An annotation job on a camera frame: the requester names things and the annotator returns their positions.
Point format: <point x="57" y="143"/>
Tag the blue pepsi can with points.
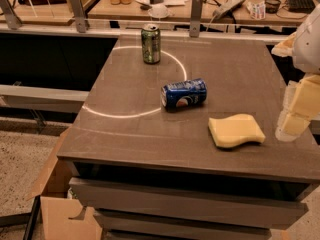
<point x="185" y="93"/>

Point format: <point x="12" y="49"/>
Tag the metal bracket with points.
<point x="11" y="18"/>
<point x="79" y="16"/>
<point x="196" y="13"/>

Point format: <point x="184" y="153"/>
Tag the white face mask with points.
<point x="159" y="11"/>

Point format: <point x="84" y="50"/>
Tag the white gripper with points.
<point x="308" y="49"/>

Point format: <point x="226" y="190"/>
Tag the metal bracket right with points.
<point x="196" y="13"/>

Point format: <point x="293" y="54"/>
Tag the yellow sponge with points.
<point x="235" y="130"/>

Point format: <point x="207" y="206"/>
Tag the grey power strip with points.
<point x="230" y="5"/>

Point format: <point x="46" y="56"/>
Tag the white printed packet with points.
<point x="256" y="11"/>

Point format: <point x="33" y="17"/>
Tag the metal bracket middle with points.
<point x="79" y="16"/>

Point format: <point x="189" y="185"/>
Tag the grey drawer cabinet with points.
<point x="155" y="173"/>

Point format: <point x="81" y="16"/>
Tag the green soda can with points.
<point x="151" y="43"/>

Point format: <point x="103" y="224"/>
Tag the black mesh cup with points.
<point x="272" y="6"/>

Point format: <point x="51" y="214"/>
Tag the black keyboard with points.
<point x="300" y="6"/>

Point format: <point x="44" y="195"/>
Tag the cardboard box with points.
<point x="63" y="217"/>

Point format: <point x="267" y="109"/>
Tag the metal bracket left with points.
<point x="11" y="18"/>

